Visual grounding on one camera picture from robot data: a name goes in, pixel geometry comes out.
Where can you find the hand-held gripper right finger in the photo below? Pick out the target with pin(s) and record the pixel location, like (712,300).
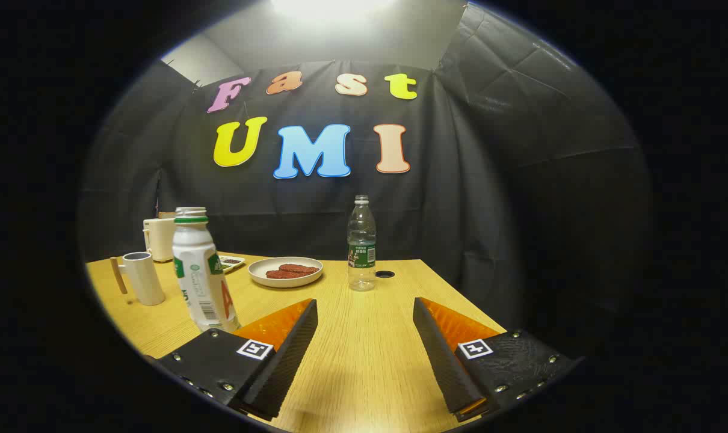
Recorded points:
(445,367)

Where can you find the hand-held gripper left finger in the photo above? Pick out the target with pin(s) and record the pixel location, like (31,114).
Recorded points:
(289,367)

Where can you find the white juice bottle green label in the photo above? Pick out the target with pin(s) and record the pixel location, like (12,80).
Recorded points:
(198,264)

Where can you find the clear plastic water bottle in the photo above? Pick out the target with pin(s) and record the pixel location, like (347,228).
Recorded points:
(361,240)

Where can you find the wooden table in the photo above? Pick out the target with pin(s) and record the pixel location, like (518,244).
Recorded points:
(364,337)

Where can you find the round white plate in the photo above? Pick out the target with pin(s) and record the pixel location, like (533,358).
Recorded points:
(292,282)

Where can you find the red meat slice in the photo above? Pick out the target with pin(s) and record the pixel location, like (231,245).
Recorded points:
(301,268)
(283,275)

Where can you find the white divided bean dish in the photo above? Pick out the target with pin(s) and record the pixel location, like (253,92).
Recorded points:
(231,262)

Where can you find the cream toaster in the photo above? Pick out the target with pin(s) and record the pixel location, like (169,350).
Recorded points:
(159,240)

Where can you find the toast slice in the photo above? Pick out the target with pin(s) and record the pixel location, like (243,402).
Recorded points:
(166,214)

